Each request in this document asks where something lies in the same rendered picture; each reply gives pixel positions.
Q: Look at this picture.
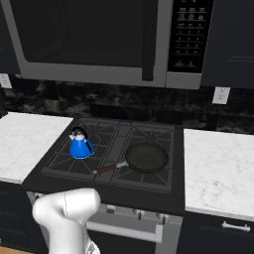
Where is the dark wall cupboard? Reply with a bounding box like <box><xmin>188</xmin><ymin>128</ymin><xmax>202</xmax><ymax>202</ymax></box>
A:
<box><xmin>200</xmin><ymin>0</ymin><xmax>254</xmax><ymax>90</ymax></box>
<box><xmin>0</xmin><ymin>0</ymin><xmax>22</xmax><ymax>75</ymax></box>

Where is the black gas stove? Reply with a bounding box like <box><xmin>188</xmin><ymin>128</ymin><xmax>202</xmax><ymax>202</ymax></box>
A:
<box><xmin>22</xmin><ymin>114</ymin><xmax>187</xmax><ymax>254</ymax></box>

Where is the silver oven door handle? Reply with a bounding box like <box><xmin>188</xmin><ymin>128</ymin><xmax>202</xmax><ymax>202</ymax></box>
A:
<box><xmin>85</xmin><ymin>220</ymin><xmax>164</xmax><ymax>244</ymax></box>

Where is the white wall socket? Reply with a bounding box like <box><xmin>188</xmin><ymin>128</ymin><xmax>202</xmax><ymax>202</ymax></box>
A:
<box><xmin>0</xmin><ymin>72</ymin><xmax>13</xmax><ymax>89</ymax></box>
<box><xmin>211</xmin><ymin>85</ymin><xmax>231</xmax><ymax>105</ymax></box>

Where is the dark base cupboard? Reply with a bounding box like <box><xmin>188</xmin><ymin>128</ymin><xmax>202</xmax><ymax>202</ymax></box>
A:
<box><xmin>0</xmin><ymin>181</ymin><xmax>50</xmax><ymax>254</ymax></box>

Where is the silver drawer handle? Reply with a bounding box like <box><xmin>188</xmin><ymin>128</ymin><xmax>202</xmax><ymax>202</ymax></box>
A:
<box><xmin>221</xmin><ymin>220</ymin><xmax>252</xmax><ymax>233</ymax></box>

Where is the blue kettle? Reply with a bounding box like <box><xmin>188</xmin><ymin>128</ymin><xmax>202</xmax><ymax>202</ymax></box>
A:
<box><xmin>67</xmin><ymin>126</ymin><xmax>95</xmax><ymax>160</ymax></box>

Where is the black microwave door handle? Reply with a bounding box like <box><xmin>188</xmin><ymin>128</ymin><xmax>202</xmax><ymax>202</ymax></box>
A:
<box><xmin>141</xmin><ymin>0</ymin><xmax>159</xmax><ymax>82</ymax></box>

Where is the dark drawer front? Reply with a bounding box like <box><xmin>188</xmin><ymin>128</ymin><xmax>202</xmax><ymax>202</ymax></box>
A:
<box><xmin>176</xmin><ymin>210</ymin><xmax>254</xmax><ymax>254</ymax></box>

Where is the black frying pan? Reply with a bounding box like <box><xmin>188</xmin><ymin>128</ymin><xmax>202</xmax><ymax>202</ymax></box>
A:
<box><xmin>91</xmin><ymin>142</ymin><xmax>170</xmax><ymax>176</ymax></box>

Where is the silver microwave oven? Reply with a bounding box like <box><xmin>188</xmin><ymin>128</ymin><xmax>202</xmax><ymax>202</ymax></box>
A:
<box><xmin>1</xmin><ymin>0</ymin><xmax>215</xmax><ymax>90</ymax></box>

